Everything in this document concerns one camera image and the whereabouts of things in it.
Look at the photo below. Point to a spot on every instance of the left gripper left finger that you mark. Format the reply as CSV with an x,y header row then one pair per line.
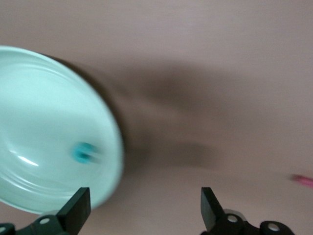
x,y
78,210

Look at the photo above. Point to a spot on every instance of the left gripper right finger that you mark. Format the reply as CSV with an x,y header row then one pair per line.
x,y
210,210

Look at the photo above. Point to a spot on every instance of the teal letter c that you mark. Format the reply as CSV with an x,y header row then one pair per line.
x,y
82,153

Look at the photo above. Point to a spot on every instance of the maroon letter l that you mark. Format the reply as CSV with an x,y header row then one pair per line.
x,y
304,180

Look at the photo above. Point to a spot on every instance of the green plate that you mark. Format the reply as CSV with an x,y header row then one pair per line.
x,y
49,110

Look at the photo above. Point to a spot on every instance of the brown table mat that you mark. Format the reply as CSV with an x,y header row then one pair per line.
x,y
220,49

